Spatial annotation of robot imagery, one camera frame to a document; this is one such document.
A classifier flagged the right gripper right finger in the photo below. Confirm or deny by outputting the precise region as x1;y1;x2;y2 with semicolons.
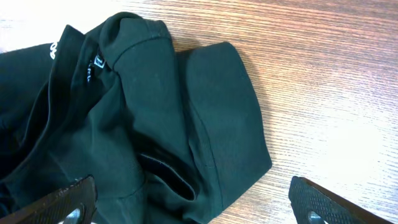
289;176;391;224

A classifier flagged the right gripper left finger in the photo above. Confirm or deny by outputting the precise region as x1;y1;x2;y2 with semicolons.
1;175;98;224

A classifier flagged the black t-shirt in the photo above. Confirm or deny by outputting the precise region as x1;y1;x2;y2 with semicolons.
1;12;272;223

